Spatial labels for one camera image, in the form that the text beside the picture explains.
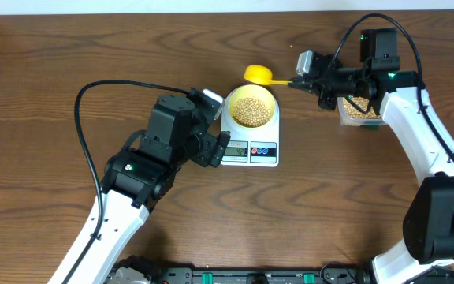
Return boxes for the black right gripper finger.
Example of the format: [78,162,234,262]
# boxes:
[288,76,310,88]
[289,84,320,96]

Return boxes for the yellow measuring scoop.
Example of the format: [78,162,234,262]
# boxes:
[244,65,291,86]

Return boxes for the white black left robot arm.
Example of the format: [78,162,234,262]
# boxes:
[51,89,230,283]

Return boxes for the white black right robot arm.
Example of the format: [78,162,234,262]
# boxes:
[290,28,454,283]

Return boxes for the white digital kitchen scale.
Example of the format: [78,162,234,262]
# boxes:
[221,92,280,167]

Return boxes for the yellow bowl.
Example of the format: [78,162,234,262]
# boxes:
[227,84,276,129]

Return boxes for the clear plastic soybean container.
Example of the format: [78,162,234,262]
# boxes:
[337,97,385,129]

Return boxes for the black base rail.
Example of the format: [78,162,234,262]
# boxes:
[104,255,454,284]

